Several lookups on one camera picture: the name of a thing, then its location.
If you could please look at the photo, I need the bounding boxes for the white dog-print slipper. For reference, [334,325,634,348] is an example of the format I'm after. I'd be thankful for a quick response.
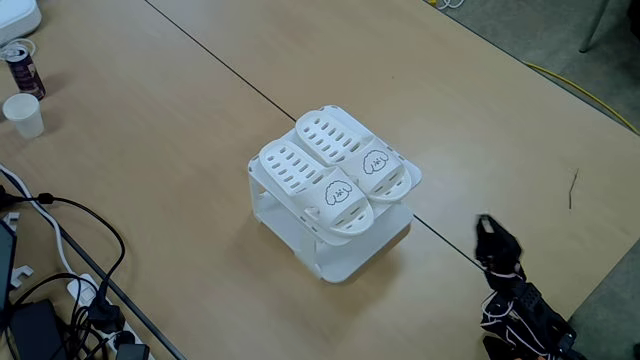
[258,138,375,238]
[294,109,414,204]

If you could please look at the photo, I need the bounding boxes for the white two-tier shoe rack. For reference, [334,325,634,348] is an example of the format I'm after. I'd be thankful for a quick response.
[247,104,424,285]

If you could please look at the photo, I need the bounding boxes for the grey chair leg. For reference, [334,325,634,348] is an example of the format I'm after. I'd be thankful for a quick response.
[578,0,612,54]

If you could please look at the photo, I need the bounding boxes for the black chair part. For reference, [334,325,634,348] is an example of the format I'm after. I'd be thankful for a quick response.
[627,0,640,40]

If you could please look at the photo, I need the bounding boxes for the dark table gap strip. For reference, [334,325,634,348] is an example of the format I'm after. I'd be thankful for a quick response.
[0,167,187,360]

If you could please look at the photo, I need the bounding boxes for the black plug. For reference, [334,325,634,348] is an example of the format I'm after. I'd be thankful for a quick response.
[113,329,151,360]

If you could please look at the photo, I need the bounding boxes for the tall black plug adapter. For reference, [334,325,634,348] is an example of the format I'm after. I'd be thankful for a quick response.
[87,293,126,335]

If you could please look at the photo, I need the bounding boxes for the white power strip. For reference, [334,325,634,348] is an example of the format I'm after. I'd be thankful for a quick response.
[66,273,157,360]

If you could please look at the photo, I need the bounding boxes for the white paper cup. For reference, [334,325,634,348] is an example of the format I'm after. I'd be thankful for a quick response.
[1,92,46,140]

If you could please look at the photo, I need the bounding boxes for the dark laptop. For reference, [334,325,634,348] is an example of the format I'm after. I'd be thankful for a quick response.
[0,219,18,314]

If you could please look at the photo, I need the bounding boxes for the dark purple drink can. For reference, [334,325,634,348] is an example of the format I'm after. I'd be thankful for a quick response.
[4,45,47,101]

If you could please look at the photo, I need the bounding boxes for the white rounded device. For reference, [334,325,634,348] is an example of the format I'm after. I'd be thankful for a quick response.
[0,0,43,47]

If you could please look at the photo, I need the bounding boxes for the thin dark wire scrap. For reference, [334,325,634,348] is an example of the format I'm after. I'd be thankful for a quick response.
[567,168,581,211]

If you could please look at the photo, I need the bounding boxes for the yellow floor cable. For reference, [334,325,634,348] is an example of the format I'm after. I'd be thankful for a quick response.
[522,60,640,137]

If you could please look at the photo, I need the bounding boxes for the white floor cable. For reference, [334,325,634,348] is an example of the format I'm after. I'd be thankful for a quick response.
[424,0,466,11]

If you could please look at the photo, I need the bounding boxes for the white power strip cable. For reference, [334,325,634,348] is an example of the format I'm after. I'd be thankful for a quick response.
[0,163,76,279]

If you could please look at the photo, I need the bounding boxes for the black looping power cable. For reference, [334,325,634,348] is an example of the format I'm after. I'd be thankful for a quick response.
[9,192,126,306]

